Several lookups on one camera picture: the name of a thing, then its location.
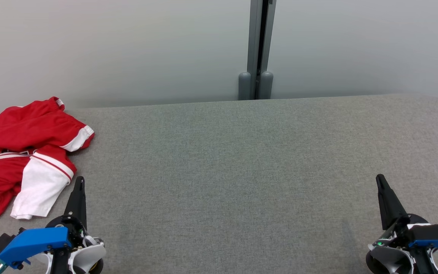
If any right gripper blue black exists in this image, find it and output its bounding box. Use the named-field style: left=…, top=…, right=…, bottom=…
left=376, top=174, right=438, bottom=274

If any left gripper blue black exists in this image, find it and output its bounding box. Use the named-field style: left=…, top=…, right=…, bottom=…
left=0, top=176, right=88, bottom=274

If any red shorts white stripe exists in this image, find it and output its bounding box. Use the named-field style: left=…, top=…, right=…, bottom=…
left=0, top=96, right=95, bottom=155

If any grey cylinder bumper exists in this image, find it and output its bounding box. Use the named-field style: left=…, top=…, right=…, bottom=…
left=258, top=71, right=274, bottom=100
left=238, top=72, right=251, bottom=101

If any grey metal wall post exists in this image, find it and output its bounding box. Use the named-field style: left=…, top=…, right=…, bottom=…
left=246, top=0, right=277, bottom=100

